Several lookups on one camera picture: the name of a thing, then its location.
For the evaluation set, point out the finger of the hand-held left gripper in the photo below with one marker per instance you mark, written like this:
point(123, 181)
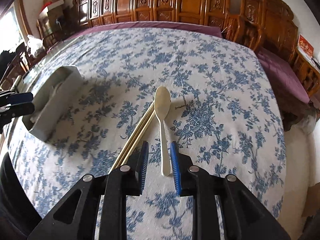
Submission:
point(22, 98)
point(20, 111)

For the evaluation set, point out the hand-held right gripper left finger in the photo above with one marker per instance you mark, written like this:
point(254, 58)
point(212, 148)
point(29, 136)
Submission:
point(143, 165)

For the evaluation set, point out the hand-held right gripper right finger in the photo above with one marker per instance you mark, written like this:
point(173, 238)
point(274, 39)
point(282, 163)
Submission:
point(175, 165)

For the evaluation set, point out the wooden chopstick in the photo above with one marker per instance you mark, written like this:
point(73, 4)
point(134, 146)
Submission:
point(134, 133)
point(140, 135)

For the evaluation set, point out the grey rectangular metal container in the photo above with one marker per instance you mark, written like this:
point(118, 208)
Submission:
point(57, 110)

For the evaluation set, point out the cream plastic spoon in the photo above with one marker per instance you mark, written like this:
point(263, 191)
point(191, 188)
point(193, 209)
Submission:
point(162, 105)

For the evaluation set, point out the dark wooden chair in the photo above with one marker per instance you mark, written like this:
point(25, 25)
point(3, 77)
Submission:
point(17, 65)

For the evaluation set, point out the black bag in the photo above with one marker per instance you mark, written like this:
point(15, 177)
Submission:
point(6, 56)

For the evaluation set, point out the white plastic bag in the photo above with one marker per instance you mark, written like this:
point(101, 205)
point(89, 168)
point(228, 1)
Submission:
point(36, 45)

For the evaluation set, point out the blue floral tablecloth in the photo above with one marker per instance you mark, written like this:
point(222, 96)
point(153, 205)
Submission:
point(212, 105)

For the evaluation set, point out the white box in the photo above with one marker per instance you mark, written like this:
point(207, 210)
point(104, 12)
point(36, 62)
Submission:
point(56, 5)

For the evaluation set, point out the long purple bench cushion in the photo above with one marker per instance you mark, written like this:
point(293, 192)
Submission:
point(150, 25)

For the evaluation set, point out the purple armchair cushion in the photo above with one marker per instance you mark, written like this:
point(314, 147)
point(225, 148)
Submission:
point(282, 75)

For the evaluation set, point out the floor fan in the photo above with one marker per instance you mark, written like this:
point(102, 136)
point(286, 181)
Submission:
point(308, 122)

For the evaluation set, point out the carved wooden sofa bench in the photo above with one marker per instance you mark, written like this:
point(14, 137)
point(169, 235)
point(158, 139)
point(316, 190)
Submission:
point(150, 0)

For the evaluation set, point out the red printed card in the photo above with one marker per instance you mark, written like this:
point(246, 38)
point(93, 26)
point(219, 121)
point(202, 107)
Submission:
point(305, 46)

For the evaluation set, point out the carved wooden armchair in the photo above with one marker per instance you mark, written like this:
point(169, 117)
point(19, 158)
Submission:
point(270, 12)

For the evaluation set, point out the wooden door frame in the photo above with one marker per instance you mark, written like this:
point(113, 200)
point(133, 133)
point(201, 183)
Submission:
point(23, 15)

